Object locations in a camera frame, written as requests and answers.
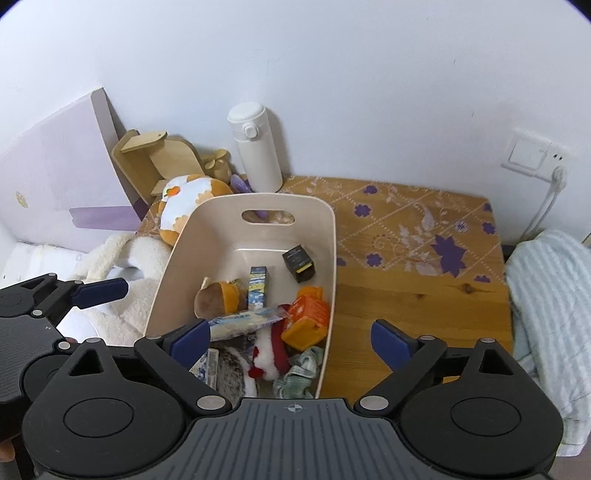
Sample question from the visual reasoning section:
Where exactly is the light wooden stand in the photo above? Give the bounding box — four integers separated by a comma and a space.
111, 129, 206, 206

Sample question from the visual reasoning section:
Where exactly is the grey furry item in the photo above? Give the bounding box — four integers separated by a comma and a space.
217, 345, 259, 398

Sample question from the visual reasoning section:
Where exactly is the blue and white printed card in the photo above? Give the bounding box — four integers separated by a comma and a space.
188, 348, 222, 389

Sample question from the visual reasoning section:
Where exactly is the red and white plush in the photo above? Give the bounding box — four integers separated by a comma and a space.
248, 323, 291, 381

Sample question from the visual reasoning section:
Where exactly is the small tan figurine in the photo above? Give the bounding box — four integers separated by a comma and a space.
201, 149, 233, 182

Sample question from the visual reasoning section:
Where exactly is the small black box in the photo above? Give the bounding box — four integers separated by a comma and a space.
283, 244, 316, 283

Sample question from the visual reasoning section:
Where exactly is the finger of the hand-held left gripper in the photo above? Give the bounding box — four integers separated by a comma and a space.
18, 273, 130, 320

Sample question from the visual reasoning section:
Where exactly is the white wall switch plate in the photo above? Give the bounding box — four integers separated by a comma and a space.
502, 129, 553, 176

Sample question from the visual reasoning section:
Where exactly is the long blue printed box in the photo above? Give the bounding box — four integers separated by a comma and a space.
248, 266, 270, 311

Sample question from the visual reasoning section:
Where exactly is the lavender board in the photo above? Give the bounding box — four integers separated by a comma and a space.
0, 89, 151, 243

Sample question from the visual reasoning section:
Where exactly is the green crumpled cloth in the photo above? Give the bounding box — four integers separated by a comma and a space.
272, 345, 325, 400

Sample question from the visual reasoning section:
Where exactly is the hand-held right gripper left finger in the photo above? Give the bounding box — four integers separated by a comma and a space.
68, 318, 234, 411

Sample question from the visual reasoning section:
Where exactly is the orange toy block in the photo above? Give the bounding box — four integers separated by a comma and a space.
281, 286, 331, 352

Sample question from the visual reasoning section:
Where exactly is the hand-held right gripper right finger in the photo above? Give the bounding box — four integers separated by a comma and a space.
353, 318, 526, 411

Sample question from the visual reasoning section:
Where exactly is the white fluffy bag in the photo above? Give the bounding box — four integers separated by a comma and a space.
60, 233, 174, 347

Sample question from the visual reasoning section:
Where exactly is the light blue striped cloth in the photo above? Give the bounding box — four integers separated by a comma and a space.
505, 230, 591, 457

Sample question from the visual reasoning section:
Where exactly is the beige plastic container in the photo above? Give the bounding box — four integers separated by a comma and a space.
142, 193, 337, 400

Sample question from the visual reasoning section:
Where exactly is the brown plush with orange hat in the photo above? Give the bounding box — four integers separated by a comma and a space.
194, 276, 249, 320

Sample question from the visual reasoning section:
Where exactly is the orange and white plush toy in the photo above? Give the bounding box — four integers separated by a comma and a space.
154, 174, 234, 247

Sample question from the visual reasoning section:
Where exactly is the white plug with cable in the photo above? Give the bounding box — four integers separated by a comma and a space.
519, 165, 570, 244

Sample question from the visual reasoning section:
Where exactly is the white thermos bottle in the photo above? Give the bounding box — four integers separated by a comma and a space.
227, 102, 283, 193

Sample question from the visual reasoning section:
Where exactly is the white wall socket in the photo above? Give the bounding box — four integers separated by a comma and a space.
549, 142, 579, 172

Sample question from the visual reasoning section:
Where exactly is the white bedding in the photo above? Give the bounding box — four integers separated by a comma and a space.
0, 240, 100, 289

